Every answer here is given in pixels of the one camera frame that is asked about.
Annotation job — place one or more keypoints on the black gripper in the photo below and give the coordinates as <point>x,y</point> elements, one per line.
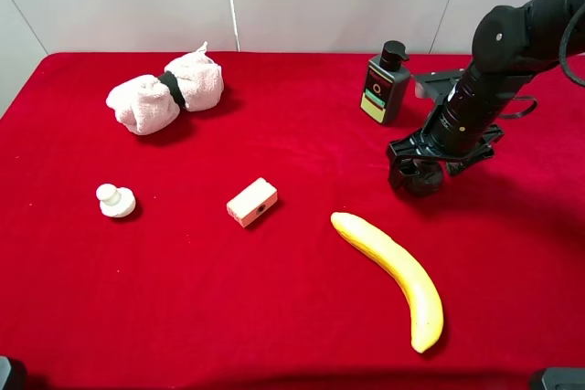
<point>416,165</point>

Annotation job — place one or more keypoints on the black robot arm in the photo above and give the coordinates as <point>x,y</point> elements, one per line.
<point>511,45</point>

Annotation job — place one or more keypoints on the dark object bottom right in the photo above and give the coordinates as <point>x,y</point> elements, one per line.
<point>558,378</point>

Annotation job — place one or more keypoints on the dark object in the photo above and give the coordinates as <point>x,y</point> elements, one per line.
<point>13,374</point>
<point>558,378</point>

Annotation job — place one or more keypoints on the dark object bottom left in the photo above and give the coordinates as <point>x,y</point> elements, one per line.
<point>13,374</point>

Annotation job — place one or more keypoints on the black pump bottle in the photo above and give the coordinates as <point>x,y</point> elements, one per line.
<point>386,83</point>

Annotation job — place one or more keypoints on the yellow banana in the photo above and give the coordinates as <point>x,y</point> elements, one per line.
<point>423,298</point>

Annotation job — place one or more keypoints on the pale wooden block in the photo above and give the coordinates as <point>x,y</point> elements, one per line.
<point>252,202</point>

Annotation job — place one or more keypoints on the black elastic band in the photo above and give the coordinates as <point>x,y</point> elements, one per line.
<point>170,81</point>

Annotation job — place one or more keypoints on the rolled white towel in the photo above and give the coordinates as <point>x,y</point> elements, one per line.
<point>143,105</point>

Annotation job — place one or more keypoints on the white rubber duck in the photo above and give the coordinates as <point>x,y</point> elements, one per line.
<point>115,202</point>

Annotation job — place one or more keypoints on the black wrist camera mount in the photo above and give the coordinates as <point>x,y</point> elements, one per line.
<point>437,84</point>

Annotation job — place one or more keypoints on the white vertical wall strip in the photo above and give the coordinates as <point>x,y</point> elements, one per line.
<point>232,2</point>

